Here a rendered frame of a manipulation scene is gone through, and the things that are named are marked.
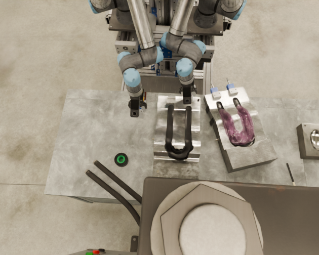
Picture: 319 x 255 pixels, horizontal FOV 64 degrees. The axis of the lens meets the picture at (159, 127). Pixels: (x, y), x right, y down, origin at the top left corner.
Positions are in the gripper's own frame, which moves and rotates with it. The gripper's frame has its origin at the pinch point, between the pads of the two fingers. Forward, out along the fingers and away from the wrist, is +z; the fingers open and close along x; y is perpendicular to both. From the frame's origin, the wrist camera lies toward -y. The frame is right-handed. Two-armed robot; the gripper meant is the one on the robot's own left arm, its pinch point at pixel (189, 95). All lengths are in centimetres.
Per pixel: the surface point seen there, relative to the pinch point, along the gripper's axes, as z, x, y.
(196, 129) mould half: 3.8, -4.5, -19.4
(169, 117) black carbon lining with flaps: 3.1, 11.7, -12.2
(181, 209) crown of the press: -119, -9, -56
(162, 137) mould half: -3.3, 14.0, -26.1
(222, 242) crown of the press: -120, -13, -59
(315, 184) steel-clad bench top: 18, -72, -47
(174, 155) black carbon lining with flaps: 1.3, 7.5, -35.4
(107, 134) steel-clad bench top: 4, 51, -24
